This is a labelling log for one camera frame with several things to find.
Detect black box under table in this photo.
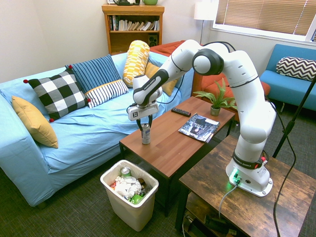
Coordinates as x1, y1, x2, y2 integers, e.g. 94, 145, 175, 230
206, 214, 237, 235

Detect grey base cable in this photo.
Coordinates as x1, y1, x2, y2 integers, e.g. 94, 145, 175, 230
218, 184, 239, 219

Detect mustard ribbed cushion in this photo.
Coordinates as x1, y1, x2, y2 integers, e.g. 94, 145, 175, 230
144, 62, 179, 97

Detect black remote control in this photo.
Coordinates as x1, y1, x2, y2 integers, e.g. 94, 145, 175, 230
171, 107, 192, 117

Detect brown window blinds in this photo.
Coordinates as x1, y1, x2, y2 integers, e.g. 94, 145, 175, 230
215, 0, 316, 37

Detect crumpled white paper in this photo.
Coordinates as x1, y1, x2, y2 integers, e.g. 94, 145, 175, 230
114, 175, 143, 198

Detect wooden bookshelf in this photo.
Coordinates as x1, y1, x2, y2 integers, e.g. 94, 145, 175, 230
101, 3, 165, 56

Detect black tripod stand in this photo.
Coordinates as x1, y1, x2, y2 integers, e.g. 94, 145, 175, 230
272, 74, 316, 158

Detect light blue sofa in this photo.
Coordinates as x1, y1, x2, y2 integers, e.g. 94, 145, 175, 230
0, 52, 196, 207

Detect row of paperback books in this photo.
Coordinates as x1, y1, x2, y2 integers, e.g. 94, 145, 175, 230
109, 15, 160, 32

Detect dark cover magazine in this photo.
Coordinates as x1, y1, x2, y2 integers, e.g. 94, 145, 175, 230
178, 113, 221, 144

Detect black telephone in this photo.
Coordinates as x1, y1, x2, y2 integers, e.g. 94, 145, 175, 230
113, 0, 141, 6

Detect silver drink can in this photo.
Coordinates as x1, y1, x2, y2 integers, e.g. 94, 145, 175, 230
140, 123, 151, 146

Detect blue bench sofa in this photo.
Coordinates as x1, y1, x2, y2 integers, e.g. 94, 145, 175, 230
260, 43, 316, 112

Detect plain mustard yellow cushion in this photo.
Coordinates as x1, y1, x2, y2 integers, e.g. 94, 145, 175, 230
11, 95, 59, 149

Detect black white checkered cushion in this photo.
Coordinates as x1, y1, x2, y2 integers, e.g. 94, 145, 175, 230
23, 70, 91, 123

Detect white navy striped cushion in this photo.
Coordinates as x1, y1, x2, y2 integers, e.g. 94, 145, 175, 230
84, 79, 129, 109

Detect yellow white patterned bolster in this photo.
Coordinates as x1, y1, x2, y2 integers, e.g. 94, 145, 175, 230
122, 40, 151, 88

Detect white shade floor lamp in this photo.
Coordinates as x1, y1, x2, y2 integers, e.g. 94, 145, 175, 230
194, 2, 217, 45

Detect black white chevron cushion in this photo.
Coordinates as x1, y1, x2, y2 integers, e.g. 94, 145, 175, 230
276, 56, 316, 81

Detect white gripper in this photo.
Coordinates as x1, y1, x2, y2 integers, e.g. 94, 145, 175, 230
126, 103, 159, 131

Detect thick black cable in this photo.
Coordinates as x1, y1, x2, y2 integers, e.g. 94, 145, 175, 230
265, 96, 297, 237

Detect cream plastic trash bin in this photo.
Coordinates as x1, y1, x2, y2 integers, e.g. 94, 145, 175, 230
100, 159, 159, 232

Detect potted green fern plant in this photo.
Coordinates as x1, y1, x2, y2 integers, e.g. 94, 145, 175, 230
193, 78, 239, 117

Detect rustic dark wood table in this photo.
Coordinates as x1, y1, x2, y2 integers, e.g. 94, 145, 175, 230
174, 135, 316, 237

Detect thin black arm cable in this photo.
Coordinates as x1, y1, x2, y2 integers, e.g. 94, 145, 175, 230
158, 41, 237, 104

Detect blue striped cushion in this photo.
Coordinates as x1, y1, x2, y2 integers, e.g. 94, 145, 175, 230
65, 54, 121, 94

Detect brown wooden coffee table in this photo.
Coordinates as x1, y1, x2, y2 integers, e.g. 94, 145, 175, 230
119, 96, 236, 218

